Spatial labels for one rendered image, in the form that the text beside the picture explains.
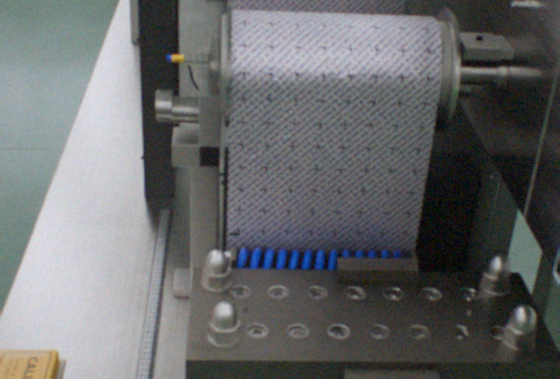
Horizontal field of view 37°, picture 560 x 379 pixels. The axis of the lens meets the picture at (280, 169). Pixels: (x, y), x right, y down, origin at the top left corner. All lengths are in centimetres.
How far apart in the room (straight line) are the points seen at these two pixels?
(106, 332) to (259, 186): 29
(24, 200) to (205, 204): 211
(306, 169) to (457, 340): 26
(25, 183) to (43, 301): 210
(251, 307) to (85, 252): 39
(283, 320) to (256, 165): 18
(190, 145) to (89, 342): 28
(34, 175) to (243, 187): 237
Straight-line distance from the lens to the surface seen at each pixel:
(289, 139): 97
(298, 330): 94
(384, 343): 93
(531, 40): 97
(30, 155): 347
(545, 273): 135
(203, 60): 97
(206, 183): 109
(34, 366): 106
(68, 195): 142
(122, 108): 171
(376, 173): 100
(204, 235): 113
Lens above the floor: 163
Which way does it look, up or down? 29 degrees down
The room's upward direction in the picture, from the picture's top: 3 degrees clockwise
